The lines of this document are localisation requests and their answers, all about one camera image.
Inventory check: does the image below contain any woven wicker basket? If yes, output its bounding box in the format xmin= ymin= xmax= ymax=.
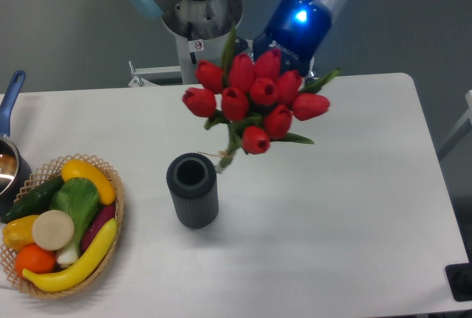
xmin=1 ymin=154 xmax=125 ymax=299

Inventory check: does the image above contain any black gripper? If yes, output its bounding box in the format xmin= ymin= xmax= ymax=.
xmin=234 ymin=0 xmax=332 ymax=77

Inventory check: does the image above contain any yellow squash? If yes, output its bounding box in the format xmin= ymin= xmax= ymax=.
xmin=60 ymin=159 xmax=116 ymax=205

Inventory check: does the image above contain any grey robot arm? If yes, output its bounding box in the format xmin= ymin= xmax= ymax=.
xmin=129 ymin=0 xmax=347 ymax=84

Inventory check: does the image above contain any red tulip bouquet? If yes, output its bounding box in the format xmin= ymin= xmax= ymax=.
xmin=182 ymin=29 xmax=339 ymax=173

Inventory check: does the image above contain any yellow banana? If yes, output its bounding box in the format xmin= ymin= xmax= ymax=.
xmin=22 ymin=218 xmax=118 ymax=293

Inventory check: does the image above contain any green cucumber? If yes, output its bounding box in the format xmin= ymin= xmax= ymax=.
xmin=1 ymin=176 xmax=64 ymax=224

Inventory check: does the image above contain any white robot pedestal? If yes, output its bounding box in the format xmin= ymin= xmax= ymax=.
xmin=129 ymin=0 xmax=243 ymax=86

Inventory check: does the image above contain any white round radish slice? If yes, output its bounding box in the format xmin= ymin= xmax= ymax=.
xmin=32 ymin=210 xmax=74 ymax=251

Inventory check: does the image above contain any white frame at right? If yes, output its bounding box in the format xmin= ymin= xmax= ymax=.
xmin=437 ymin=90 xmax=471 ymax=162

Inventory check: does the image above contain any orange fruit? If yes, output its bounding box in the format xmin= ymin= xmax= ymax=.
xmin=15 ymin=244 xmax=56 ymax=278

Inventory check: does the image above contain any green bok choy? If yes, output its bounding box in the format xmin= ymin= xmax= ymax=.
xmin=49 ymin=178 xmax=100 ymax=269

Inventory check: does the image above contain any purple sweet potato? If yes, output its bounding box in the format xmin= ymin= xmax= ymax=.
xmin=80 ymin=204 xmax=116 ymax=253

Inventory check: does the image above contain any black device at table edge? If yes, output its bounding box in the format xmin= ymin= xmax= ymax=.
xmin=445 ymin=263 xmax=471 ymax=302

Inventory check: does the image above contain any blue handled saucepan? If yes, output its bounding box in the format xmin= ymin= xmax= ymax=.
xmin=1 ymin=70 xmax=31 ymax=215

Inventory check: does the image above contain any yellow bell pepper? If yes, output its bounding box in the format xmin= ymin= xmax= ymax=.
xmin=2 ymin=215 xmax=39 ymax=252

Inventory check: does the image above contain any dark grey ribbed vase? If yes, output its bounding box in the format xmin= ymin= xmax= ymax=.
xmin=166 ymin=153 xmax=219 ymax=229

